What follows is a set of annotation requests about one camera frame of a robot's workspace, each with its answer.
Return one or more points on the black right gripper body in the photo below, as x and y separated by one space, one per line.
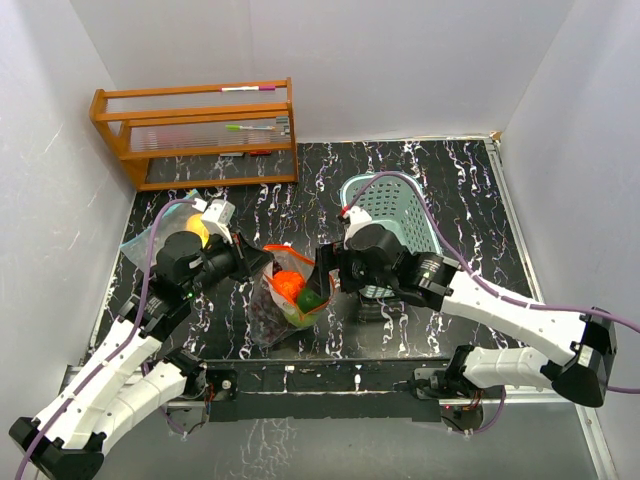
353 275

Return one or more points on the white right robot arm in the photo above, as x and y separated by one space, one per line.
569 353

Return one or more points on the green white marker pen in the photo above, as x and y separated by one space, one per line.
237 127

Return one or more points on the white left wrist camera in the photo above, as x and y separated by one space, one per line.
216 216

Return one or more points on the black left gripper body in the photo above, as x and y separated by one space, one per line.
223 260

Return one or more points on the white plastic basket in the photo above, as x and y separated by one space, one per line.
395 204

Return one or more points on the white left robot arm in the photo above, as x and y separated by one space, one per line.
69 438

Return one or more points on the orange zip plastic bag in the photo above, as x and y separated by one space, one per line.
286 258

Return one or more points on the yellow apple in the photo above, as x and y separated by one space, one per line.
194 225

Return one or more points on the blue zip top bag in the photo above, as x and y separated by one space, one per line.
142 249

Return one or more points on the pink white marker pen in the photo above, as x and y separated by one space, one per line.
249 88

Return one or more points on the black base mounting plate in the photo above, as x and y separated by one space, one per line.
338 389

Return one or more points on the orange pumpkin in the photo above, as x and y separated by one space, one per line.
288 283

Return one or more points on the purple grapes bunch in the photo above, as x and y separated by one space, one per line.
268 325

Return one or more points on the wooden shelf rack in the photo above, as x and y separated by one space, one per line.
140 126

